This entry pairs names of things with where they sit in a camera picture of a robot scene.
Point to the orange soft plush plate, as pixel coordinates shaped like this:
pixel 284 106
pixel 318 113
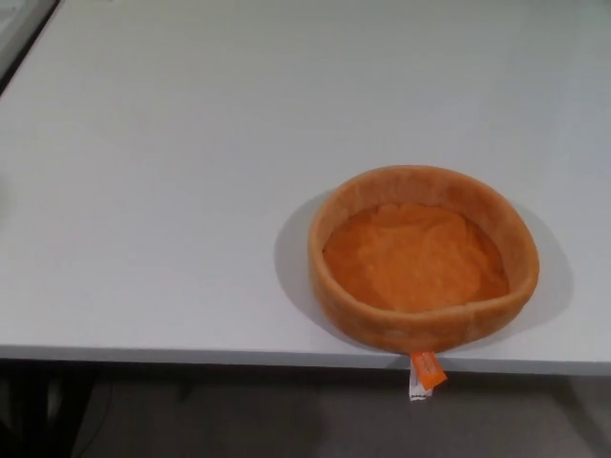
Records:
pixel 415 267

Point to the black-framed grey panel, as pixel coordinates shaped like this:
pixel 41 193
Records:
pixel 14 33

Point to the black table leg frame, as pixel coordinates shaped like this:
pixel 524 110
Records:
pixel 52 405

